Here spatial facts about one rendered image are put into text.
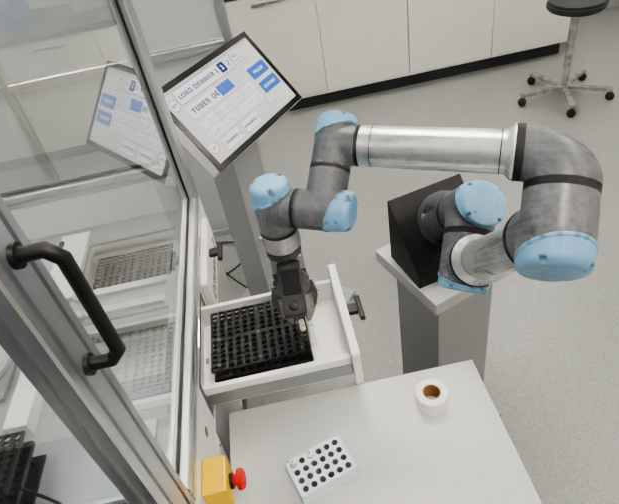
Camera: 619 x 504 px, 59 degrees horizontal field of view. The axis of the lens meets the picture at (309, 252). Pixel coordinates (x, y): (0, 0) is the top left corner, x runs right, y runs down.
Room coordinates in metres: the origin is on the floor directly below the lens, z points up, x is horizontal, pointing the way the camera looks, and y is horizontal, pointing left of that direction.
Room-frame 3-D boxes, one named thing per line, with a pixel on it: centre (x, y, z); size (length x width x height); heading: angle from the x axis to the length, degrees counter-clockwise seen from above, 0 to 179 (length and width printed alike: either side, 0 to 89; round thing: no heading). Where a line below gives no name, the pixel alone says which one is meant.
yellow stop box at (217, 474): (0.52, 0.25, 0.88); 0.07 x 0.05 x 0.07; 1
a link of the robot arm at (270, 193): (0.84, 0.05, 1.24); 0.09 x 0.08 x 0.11; 64
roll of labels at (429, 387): (0.67, -0.20, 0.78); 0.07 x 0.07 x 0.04
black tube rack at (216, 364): (0.85, 0.15, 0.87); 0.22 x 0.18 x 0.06; 91
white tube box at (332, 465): (0.56, 0.06, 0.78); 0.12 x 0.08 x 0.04; 109
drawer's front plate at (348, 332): (0.86, -0.05, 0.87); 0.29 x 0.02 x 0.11; 1
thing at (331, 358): (0.85, 0.16, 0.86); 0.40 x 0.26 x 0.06; 91
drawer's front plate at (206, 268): (1.16, 0.28, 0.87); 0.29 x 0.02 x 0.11; 1
